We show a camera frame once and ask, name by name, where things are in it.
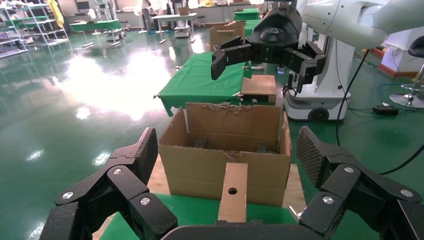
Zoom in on black chrome bar stool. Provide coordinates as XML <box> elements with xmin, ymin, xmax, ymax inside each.
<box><xmin>389</xmin><ymin>35</ymin><xmax>424</xmax><ymax>110</ymax></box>

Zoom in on green covered background table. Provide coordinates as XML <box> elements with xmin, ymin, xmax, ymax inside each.
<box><xmin>69</xmin><ymin>19</ymin><xmax>122</xmax><ymax>47</ymax></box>

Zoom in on white background table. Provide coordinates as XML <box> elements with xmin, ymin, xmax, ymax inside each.
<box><xmin>151</xmin><ymin>12</ymin><xmax>199</xmax><ymax>45</ymax></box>

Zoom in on large open cardboard carton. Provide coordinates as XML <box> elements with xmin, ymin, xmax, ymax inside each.
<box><xmin>158</xmin><ymin>102</ymin><xmax>293</xmax><ymax>208</ymax></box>

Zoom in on black hanging cable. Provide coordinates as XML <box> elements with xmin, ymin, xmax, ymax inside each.
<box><xmin>335</xmin><ymin>48</ymin><xmax>424</xmax><ymax>176</ymax></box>

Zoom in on small white mobile base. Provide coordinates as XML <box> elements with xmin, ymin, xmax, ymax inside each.
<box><xmin>173</xmin><ymin>20</ymin><xmax>191</xmax><ymax>39</ymax></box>

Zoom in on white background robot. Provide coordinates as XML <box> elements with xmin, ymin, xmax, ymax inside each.
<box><xmin>283</xmin><ymin>24</ymin><xmax>356</xmax><ymax>123</ymax></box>

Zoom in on background cardboard boxes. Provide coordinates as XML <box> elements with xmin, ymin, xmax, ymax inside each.
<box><xmin>209</xmin><ymin>20</ymin><xmax>247</xmax><ymax>52</ymax></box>

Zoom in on small brown cardboard box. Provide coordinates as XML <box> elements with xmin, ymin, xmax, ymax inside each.
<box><xmin>217</xmin><ymin>162</ymin><xmax>249</xmax><ymax>223</ymax></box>

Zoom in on black power adapter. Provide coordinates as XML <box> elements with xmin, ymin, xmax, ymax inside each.
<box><xmin>373</xmin><ymin>105</ymin><xmax>400</xmax><ymax>116</ymax></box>

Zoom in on white partition with orange base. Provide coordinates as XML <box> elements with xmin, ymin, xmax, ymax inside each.
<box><xmin>378</xmin><ymin>28</ymin><xmax>424</xmax><ymax>79</ymax></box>

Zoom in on metal shelf rack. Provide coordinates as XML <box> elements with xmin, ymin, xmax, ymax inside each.
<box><xmin>0</xmin><ymin>0</ymin><xmax>70</xmax><ymax>60</ymax></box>

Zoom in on standing background person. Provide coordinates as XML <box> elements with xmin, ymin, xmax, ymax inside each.
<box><xmin>140</xmin><ymin>0</ymin><xmax>157</xmax><ymax>35</ymax></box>

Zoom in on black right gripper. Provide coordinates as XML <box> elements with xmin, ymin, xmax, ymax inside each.
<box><xmin>210</xmin><ymin>6</ymin><xmax>328</xmax><ymax>94</ymax></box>

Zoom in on green tablecloth on neighbouring table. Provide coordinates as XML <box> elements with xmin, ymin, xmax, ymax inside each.
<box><xmin>158</xmin><ymin>51</ymin><xmax>253</xmax><ymax>117</ymax></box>

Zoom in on yellow hanging garment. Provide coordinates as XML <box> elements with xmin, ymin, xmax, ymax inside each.
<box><xmin>46</xmin><ymin>0</ymin><xmax>65</xmax><ymax>29</ymax></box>

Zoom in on green tablecloth with yellow specks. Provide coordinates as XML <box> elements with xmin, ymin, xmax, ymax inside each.
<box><xmin>99</xmin><ymin>193</ymin><xmax>299</xmax><ymax>240</ymax></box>

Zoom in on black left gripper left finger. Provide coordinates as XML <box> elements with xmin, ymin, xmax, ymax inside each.
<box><xmin>39</xmin><ymin>127</ymin><xmax>179</xmax><ymax>240</ymax></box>

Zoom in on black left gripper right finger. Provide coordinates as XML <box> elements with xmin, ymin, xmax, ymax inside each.
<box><xmin>295</xmin><ymin>125</ymin><xmax>424</xmax><ymax>240</ymax></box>

